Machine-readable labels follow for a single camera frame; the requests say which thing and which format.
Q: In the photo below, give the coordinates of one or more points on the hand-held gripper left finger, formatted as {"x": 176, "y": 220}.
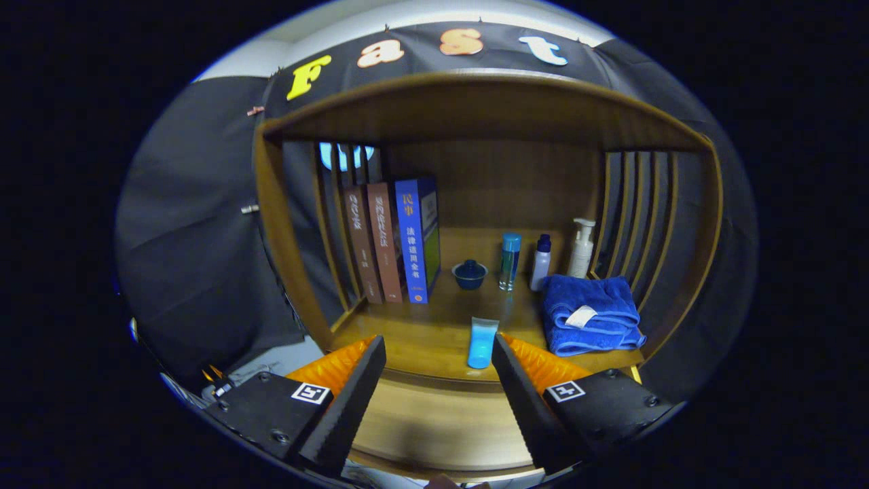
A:
{"x": 353, "y": 404}

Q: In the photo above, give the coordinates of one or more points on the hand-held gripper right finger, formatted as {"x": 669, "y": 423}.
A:
{"x": 526, "y": 404}

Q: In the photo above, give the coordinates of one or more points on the light blue tube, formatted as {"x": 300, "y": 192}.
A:
{"x": 482, "y": 339}

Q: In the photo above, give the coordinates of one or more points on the wooden drawer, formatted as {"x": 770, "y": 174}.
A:
{"x": 441, "y": 421}

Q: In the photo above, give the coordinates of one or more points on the wooden countertop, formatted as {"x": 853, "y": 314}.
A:
{"x": 434, "y": 333}

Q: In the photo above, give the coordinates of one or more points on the wooden cabinet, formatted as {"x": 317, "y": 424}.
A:
{"x": 502, "y": 183}

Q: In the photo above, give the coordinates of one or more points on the folded blue towel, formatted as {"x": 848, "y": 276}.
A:
{"x": 590, "y": 312}

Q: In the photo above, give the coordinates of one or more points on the dark device with orange clips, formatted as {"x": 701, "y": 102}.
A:
{"x": 217, "y": 387}

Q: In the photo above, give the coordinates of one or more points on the white bottle with dark cap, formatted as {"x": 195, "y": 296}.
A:
{"x": 541, "y": 265}

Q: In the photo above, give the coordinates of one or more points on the small dark blue lidded bowl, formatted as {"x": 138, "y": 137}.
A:
{"x": 469, "y": 274}

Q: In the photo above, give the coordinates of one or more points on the blue glass bottle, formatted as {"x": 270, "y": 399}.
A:
{"x": 510, "y": 261}

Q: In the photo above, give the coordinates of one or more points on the white pump bottle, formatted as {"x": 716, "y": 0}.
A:
{"x": 581, "y": 251}

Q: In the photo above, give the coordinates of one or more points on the blue book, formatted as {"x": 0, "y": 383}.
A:
{"x": 412, "y": 238}

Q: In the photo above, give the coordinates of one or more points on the black backdrop cloth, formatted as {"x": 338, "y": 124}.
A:
{"x": 197, "y": 238}

